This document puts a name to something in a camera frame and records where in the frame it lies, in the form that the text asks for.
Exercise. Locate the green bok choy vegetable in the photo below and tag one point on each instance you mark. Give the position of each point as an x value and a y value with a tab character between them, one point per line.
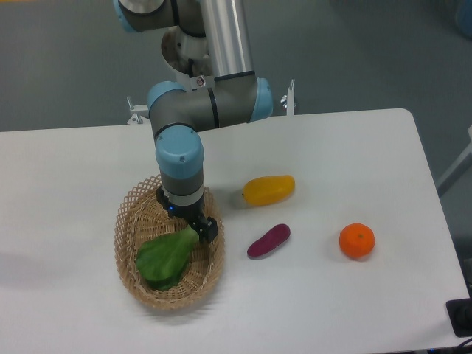
162	261

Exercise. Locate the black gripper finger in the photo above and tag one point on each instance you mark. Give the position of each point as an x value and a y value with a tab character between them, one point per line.
206	228

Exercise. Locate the black device at table edge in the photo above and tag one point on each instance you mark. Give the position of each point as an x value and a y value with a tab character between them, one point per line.
459	313

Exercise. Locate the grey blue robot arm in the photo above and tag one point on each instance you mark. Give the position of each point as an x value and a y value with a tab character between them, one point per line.
211	44

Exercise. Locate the yellow mango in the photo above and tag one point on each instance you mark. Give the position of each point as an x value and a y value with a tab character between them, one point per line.
268	190

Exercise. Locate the white table leg frame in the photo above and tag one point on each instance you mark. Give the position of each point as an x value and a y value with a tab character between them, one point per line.
455	170

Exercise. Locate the purple sweet potato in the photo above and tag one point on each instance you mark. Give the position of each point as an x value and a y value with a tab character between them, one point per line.
269	242

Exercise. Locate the woven wicker basket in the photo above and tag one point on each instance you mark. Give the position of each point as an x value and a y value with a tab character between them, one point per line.
141	218

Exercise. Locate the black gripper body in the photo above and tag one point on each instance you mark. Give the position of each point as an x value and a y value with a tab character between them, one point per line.
190	212

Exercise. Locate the orange tangerine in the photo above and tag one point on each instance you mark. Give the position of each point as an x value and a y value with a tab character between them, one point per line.
356	240

